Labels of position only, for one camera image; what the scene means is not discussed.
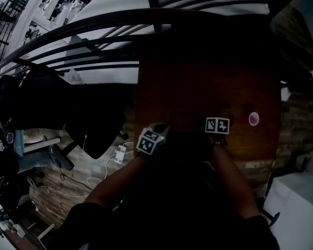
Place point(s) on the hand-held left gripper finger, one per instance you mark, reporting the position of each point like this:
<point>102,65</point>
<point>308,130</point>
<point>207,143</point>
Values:
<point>159,127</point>

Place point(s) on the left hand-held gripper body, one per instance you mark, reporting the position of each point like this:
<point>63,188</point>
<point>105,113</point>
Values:
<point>149,143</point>

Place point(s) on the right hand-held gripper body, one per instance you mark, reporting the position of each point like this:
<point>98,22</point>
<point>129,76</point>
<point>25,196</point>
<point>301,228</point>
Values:
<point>217,125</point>

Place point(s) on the red cup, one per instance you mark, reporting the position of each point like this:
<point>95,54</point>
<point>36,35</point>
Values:
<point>253,119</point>

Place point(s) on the person's right forearm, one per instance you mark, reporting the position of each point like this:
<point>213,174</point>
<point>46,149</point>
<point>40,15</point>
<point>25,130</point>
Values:
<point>234,184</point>

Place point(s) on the person's left forearm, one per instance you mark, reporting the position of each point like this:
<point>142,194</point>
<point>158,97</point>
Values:
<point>114,184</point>

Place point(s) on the white power strip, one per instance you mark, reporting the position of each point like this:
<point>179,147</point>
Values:
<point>120,154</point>

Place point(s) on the person's dark t-shirt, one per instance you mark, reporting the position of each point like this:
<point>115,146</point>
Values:
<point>172,212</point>

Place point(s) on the black mesh office chair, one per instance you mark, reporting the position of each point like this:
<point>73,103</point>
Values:
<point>54,105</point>

